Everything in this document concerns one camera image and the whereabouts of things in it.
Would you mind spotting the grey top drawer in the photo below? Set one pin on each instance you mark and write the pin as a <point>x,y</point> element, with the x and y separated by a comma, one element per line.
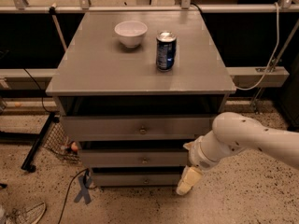
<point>119,128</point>

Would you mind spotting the white mesh sneaker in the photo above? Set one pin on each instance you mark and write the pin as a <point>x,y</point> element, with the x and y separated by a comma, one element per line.
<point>27,215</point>

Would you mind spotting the black metal stand leg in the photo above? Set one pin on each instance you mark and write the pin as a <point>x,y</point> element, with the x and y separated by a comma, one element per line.
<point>28,162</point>

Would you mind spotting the blue soda can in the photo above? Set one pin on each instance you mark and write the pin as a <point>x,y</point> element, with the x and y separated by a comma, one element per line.
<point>166,50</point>

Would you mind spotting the grey drawer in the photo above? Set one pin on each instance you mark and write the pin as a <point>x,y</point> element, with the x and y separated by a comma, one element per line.
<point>133,157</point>
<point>123,180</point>
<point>119,128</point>

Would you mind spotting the grey drawer cabinet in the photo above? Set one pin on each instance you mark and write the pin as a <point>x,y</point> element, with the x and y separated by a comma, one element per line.
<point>99,76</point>

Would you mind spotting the grey bottom drawer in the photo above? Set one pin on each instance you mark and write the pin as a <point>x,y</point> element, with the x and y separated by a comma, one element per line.
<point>123,180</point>

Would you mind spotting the wire mesh basket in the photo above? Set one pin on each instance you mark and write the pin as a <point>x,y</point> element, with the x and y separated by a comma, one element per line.
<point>57,142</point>

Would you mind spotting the white bowl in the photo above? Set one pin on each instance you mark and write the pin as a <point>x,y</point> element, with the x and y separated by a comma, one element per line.
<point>131,33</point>

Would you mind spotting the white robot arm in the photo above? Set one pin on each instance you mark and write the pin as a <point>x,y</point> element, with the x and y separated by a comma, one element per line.
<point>232,133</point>

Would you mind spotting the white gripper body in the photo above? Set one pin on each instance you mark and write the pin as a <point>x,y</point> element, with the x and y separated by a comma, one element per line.
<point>197,156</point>

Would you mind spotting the blue tape cross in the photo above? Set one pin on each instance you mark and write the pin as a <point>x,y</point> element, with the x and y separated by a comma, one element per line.
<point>84,183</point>

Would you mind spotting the wooden stick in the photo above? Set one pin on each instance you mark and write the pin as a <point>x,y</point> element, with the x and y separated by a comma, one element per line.
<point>52,12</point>

